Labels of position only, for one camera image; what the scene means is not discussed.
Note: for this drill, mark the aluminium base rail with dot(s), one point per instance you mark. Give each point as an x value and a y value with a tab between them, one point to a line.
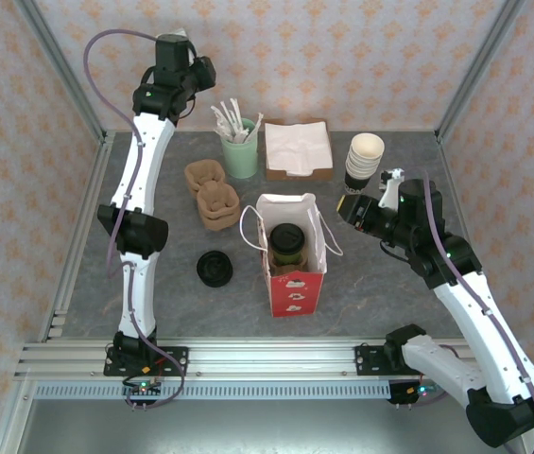
271	354

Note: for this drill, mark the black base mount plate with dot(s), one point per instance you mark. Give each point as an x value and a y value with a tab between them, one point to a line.
366	361
177	359

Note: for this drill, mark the white napkin stack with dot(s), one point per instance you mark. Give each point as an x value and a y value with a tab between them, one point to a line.
295	146

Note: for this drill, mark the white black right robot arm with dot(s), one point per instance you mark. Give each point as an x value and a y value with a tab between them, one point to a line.
470	321

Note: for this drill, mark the brown cardboard napkin tray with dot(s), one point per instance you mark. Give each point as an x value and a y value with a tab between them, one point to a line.
304	176

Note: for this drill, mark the white paper-wrapped straw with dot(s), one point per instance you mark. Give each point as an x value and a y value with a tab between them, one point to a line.
258	124
221	124
228	118
236	118

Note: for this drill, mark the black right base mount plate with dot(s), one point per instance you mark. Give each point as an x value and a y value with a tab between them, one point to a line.
366	361

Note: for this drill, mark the aluminium frame post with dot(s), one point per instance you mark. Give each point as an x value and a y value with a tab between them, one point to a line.
480	61
61	61

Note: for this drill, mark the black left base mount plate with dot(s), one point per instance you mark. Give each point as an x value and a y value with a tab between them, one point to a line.
177	359

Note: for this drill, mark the small circuit board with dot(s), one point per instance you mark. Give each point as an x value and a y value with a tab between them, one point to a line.
142	389
420	390

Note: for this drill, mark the red white paper bag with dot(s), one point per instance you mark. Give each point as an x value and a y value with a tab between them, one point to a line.
295	298

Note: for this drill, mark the stack of paper cups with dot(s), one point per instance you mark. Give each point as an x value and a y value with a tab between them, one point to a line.
365	156

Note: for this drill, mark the green straw holder cup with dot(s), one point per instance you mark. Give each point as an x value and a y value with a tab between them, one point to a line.
239	161

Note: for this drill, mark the aluminium side rail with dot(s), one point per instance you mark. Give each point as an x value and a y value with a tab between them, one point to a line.
89	198

